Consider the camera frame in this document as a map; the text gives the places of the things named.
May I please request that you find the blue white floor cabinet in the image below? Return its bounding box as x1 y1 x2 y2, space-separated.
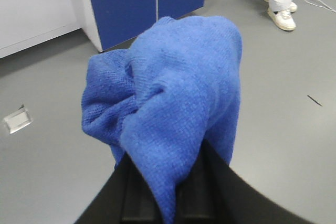
86 0 204 52

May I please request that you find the black right gripper right finger tip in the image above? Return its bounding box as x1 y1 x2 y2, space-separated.
175 143 214 221

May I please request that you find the metal floor socket plate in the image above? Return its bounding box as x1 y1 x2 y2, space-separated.
3 104 33 134

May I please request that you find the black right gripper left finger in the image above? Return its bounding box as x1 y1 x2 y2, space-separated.
121 154 161 221

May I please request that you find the blue microfiber cloth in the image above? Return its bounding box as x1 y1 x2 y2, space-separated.
81 16 242 223

